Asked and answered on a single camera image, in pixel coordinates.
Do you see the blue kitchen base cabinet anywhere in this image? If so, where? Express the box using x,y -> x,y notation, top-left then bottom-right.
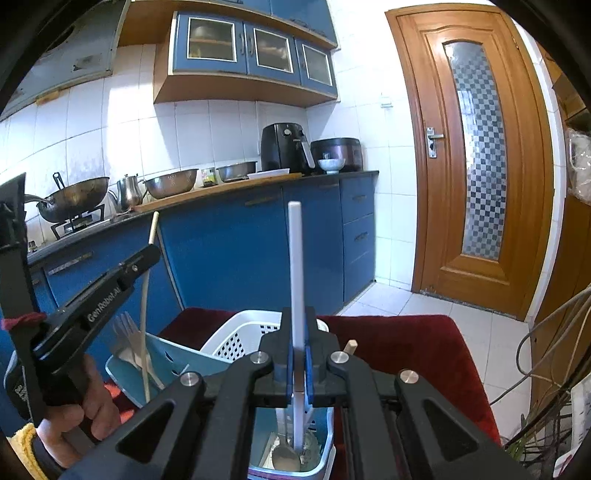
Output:
0,170 -> 379,416

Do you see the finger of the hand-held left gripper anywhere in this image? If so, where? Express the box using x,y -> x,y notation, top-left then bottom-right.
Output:
102,244 -> 163,297

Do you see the clear plastic bag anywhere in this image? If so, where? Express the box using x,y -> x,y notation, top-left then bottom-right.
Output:
566,128 -> 591,204

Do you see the grey cable bundle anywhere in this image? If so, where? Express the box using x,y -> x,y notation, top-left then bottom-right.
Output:
489,284 -> 591,462

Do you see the wooden door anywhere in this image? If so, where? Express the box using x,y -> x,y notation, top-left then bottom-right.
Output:
385,7 -> 555,322

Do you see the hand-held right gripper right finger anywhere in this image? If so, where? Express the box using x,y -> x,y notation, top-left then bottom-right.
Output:
302,308 -> 536,480

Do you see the person's left forearm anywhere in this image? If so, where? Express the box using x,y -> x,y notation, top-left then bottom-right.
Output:
8,421 -> 62,480

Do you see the person's left hand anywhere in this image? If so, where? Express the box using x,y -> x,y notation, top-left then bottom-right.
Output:
36,357 -> 123,468

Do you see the gas stove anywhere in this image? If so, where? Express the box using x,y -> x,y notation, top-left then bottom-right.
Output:
48,205 -> 108,241

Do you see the black air fryer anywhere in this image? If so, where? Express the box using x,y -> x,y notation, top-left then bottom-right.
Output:
260,122 -> 316,175

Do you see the grey range hood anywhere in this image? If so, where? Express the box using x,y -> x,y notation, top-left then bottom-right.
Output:
0,0 -> 131,121

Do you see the white perforated basket insert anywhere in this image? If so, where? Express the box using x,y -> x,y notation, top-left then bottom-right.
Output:
201,309 -> 331,370

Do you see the blue wall cabinet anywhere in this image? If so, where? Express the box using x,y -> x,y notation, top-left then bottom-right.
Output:
117,0 -> 340,109

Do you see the light blue utensil holder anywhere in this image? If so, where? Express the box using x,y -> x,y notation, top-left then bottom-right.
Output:
105,309 -> 337,480

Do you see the steel door handle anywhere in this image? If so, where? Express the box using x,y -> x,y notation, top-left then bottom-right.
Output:
426,126 -> 445,159

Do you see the wooden shelf unit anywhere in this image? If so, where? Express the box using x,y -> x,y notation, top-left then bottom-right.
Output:
531,41 -> 591,416

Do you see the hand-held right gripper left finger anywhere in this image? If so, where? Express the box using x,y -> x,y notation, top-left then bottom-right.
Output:
60,308 -> 296,480

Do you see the red floral plush blanket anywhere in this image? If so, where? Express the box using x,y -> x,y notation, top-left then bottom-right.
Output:
106,307 -> 502,480

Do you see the white plastic spoon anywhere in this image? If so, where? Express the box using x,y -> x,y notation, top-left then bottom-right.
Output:
271,406 -> 303,472

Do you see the steel kettle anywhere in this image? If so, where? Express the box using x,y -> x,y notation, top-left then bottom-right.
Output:
111,173 -> 146,212

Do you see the dark rice cooker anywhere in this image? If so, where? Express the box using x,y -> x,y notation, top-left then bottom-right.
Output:
310,137 -> 363,174

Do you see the black wok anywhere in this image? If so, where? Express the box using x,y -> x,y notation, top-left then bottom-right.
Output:
36,172 -> 112,223

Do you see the steel mixing bowl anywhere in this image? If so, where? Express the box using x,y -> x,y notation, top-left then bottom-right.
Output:
216,161 -> 258,182

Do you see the steel colander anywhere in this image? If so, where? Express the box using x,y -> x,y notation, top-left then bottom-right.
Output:
143,168 -> 199,200

